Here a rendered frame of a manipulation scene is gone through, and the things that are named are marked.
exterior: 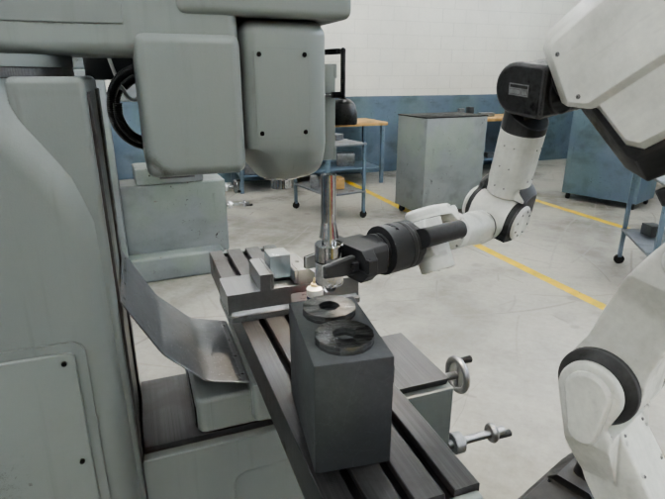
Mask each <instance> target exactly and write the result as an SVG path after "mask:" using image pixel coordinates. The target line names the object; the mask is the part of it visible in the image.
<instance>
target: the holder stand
mask: <svg viewBox="0 0 665 499"><path fill-rule="evenodd" d="M289 322H290V354H291V387H292V394H293V398H294V401H295V405H296V408H297V412H298V415H299V419H300V422H301V426H302V429H303V433H304V436H305V440H306V443H307V447H308V450H309V454H310V457H311V461H312V464H313V468H314V471H315V473H323V472H329V471H335V470H340V469H346V468H351V467H356V466H362V465H367V464H373V463H379V462H384V461H389V460H390V446H391V425H392V402H393V380H394V355H393V354H392V353H391V351H390V350H389V348H388V347H387V345H386V344H385V342H384V341H383V339H382V338H381V337H380V335H379V334H378V332H377V331H376V329H375V328H374V326H373V325H372V323H371V322H370V320H369V319H368V318H367V316H366V315H365V313H364V312H363V310H362V309H361V307H360V306H359V304H358V303H357V302H356V300H355V299H354V297H353V296H349V297H343V296H337V295H321V296H316V297H313V298H310V299H308V300H307V301H300V302H291V303H289Z"/></svg>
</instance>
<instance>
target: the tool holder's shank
mask: <svg viewBox="0 0 665 499"><path fill-rule="evenodd" d="M321 213H322V214H321V216H322V221H321V228H320V235H319V238H320V239H322V244H324V245H334V244H335V243H336V239H337V238H338V231H337V225H336V174H335V173H322V174H321Z"/></svg>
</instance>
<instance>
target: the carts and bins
mask: <svg viewBox="0 0 665 499"><path fill-rule="evenodd" d="M366 145H367V142H358V141H353V140H348V139H344V138H343V134H337V133H335V146H336V147H337V148H338V147H350V146H362V189H360V188H357V187H354V186H351V185H348V184H345V183H344V178H342V177H341V176H337V177H336V196H341V195H349V194H356V193H362V194H361V212H360V214H359V215H360V217H362V218H365V217H366V215H367V213H366V211H365V192H366V190H365V185H366ZM326 173H331V160H330V159H328V160H326ZM636 179H637V175H636V174H635V173H632V177H631V182H630V187H629V193H628V198H627V203H626V208H625V214H624V219H623V224H622V228H621V235H620V240H619V245H618V250H617V254H616V255H615V256H614V261H615V263H622V262H623V261H624V257H623V255H622V251H623V246H624V241H625V236H628V237H629V238H630V239H631V240H632V241H633V242H634V243H635V245H636V246H637V247H638V248H639V249H640V250H641V251H642V252H643V253H644V254H645V255H646V256H649V255H650V254H651V253H653V252H654V251H655V250H656V249H658V248H659V247H660V246H662V245H663V244H664V243H665V231H664V228H665V207H664V206H662V211H661V215H660V220H659V225H658V224H655V223H642V225H641V229H630V228H628V227H627V225H628V220H629V215H630V210H631V205H632V200H633V194H634V189H635V184H636ZM653 180H655V181H656V182H658V183H660V184H661V185H663V186H665V175H664V176H661V177H658V178H655V179H653ZM293 184H294V203H293V207H294V208H296V209H297V208H299V206H300V204H299V203H298V190H297V186H300V187H302V188H305V189H307V190H310V191H312V192H315V193H317V194H320V195H321V180H319V178H318V176H317V175H310V181H303V182H297V179H294V183H293Z"/></svg>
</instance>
